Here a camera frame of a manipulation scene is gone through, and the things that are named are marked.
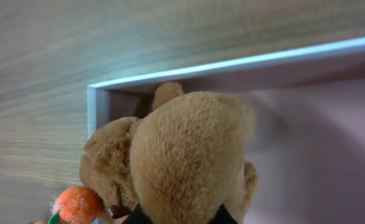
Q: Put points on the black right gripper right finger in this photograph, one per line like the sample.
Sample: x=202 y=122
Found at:
x=222 y=216

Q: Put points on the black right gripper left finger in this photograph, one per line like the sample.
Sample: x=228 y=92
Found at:
x=137 y=216

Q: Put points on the brown plush bear toy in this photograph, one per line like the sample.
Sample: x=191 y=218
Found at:
x=181 y=162

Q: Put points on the white box pink interior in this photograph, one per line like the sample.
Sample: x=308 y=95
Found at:
x=309 y=146

